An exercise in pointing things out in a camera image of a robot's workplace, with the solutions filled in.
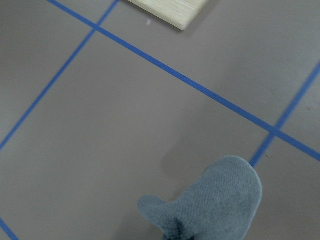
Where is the grey cloth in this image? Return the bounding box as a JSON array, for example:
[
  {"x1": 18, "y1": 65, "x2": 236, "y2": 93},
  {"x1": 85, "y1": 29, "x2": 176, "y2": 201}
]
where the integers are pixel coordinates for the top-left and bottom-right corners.
[{"x1": 137, "y1": 156, "x2": 263, "y2": 240}]

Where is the wooden cutting board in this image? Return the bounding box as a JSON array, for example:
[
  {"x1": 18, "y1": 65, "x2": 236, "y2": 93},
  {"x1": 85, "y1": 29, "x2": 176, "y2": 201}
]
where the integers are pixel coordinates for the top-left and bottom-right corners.
[{"x1": 129, "y1": 0, "x2": 209, "y2": 31}]

